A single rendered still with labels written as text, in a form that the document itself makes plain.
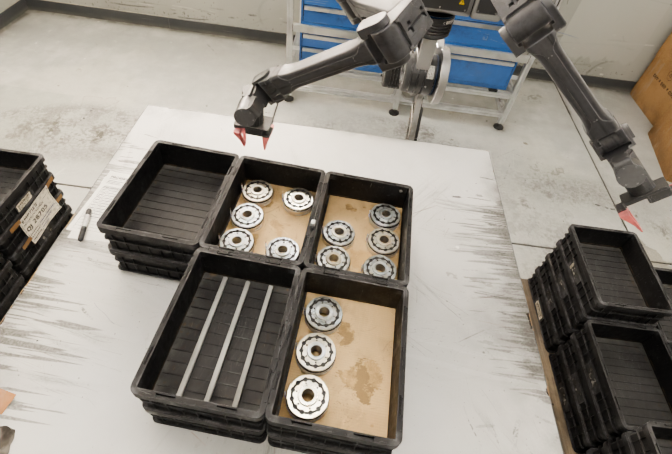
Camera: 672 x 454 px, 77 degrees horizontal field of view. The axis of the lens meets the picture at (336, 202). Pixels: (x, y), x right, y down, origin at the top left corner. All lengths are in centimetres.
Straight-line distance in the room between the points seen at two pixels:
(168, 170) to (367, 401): 102
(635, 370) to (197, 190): 180
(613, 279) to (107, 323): 194
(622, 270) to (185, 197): 183
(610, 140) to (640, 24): 338
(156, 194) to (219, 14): 286
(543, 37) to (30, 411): 149
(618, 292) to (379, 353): 124
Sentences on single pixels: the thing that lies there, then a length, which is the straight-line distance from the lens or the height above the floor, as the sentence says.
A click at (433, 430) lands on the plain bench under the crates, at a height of 70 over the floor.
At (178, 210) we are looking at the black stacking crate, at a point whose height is 83.
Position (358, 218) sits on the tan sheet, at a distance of 145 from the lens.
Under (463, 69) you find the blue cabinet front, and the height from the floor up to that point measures 44.
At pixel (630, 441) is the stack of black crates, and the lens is 184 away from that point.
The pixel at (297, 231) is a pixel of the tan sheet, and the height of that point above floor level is 83.
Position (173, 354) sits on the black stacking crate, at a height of 83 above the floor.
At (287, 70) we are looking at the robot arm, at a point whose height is 135.
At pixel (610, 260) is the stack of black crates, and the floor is 49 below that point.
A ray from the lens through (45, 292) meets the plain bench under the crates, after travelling 159.
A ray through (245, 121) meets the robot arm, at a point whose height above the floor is 122.
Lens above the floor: 192
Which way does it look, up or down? 47 degrees down
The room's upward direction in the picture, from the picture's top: 8 degrees clockwise
